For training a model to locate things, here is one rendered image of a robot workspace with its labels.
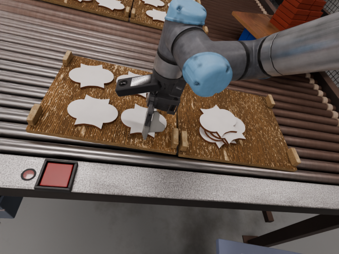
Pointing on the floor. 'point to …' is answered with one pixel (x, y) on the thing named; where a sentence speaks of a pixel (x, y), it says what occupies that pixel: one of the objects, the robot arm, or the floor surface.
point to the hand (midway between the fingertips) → (144, 120)
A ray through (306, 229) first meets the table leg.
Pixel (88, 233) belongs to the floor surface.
